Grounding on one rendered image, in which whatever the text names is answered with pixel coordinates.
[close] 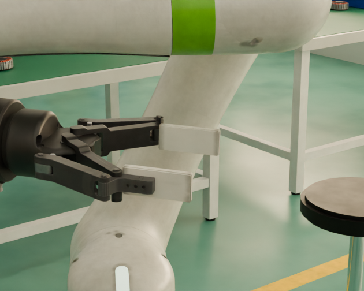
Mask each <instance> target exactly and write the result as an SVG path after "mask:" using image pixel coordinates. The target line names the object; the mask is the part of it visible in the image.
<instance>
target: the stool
mask: <svg viewBox="0 0 364 291"><path fill-rule="evenodd" d="M300 211H301V213H302V215H303V216H304V217H305V218H306V219H307V220H308V221H309V222H311V223H312V224H313V225H315V226H317V227H319V228H321V229H324V230H327V231H329V232H332V233H337V234H341V235H345V236H350V246H349V256H348V273H347V290H346V291H362V276H363V260H364V178H363V177H338V178H329V179H326V180H321V181H318V182H315V183H313V184H311V185H310V186H308V187H307V188H306V189H305V190H303V192H302V193H301V196H300Z"/></svg>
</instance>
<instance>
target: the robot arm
mask: <svg viewBox="0 0 364 291"><path fill-rule="evenodd" d="M331 4H332V0H0V58H4V57H20V56H31V55H63V54H106V55H138V56H149V57H166V58H169V59H168V61H167V63H166V66H165V68H164V71H163V73H162V75H161V77H160V80H159V82H158V84H157V86H156V88H155V90H154V93H153V95H152V97H151V99H150V101H149V103H148V105H147V107H146V109H145V111H144V113H143V115H142V117H139V118H109V119H92V118H79V119H77V125H75V126H71V127H70V128H64V127H62V126H61V124H60V123H59V121H58V118H57V116H56V115H55V114H54V113H53V112H52V111H48V110H38V109H27V108H25V107H24V105H23V104H22V103H21V102H20V101H19V100H17V99H7V98H0V192H2V191H3V187H2V186H3V184H4V183H5V182H9V181H11V180H13V179H14V178H15V177H16V176H24V177H33V178H37V179H40V180H46V181H52V182H54V183H57V184H60V185H62V186H65V187H67V188H69V189H72V190H74V191H77V192H80V193H82V194H84V195H87V196H89V197H92V198H94V201H93V202H92V204H91V205H90V207H89V209H88V210H87V212H86V213H85V214H84V216H83V217H82V219H81V220H80V222H79V223H78V225H77V226H76V228H75V231H74V233H73V236H72V241H71V245H70V268H69V274H68V291H175V279H174V272H173V269H172V266H171V265H170V263H169V261H168V259H167V258H166V253H165V250H166V247H167V244H168V242H169V239H170V235H171V233H172V230H173V227H174V225H175V222H176V219H177V216H178V214H179V211H180V209H181V206H182V204H183V202H190V201H191V200H192V181H193V177H194V175H195V173H196V170H197V168H198V166H199V164H200V162H201V160H202V157H203V155H214V156H218V155H219V153H220V132H221V131H220V130H219V129H217V127H218V124H219V123H220V121H221V118H222V117H223V115H224V113H225V111H226V109H227V108H228V106H229V104H230V102H231V100H232V98H233V97H234V95H235V93H236V91H237V89H238V88H239V86H240V84H241V83H242V81H243V79H244V77H245V76H246V74H247V72H248V71H249V69H250V67H251V65H252V64H253V62H254V61H255V59H256V57H257V56H258V54H265V53H282V52H286V51H291V50H294V49H296V48H299V47H301V46H303V45H304V44H306V43H308V42H309V41H311V40H312V38H314V37H315V36H316V35H317V33H319V31H320V30H321V29H322V27H323V26H324V24H325V22H326V20H327V18H328V16H329V12H330V8H331ZM118 150H124V151H123V153H122V155H121V156H120V158H119V160H118V162H117V163H116V165H114V164H112V163H110V162H108V161H107V160H105V159H103V158H102V157H103V156H108V154H109V153H110V152H111V151H118ZM96 185H97V186H98V189H97V188H96Z"/></svg>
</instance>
